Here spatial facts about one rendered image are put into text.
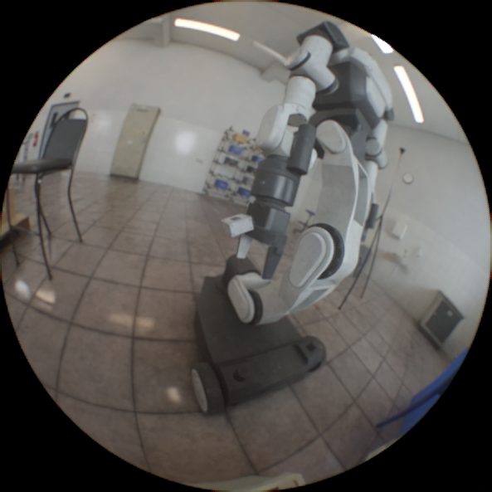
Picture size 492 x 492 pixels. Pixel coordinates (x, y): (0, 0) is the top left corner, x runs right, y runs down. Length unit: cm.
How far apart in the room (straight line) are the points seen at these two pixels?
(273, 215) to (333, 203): 20
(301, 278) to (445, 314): 348
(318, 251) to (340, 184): 18
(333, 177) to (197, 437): 91
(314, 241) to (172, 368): 68
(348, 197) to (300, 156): 18
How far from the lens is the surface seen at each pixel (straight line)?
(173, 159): 455
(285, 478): 56
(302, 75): 47
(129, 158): 442
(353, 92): 58
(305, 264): 38
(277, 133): 30
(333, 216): 41
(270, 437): 78
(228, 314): 72
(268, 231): 26
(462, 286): 444
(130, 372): 73
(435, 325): 370
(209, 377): 52
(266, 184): 28
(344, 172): 42
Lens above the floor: 69
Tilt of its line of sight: 21 degrees down
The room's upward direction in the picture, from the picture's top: 22 degrees clockwise
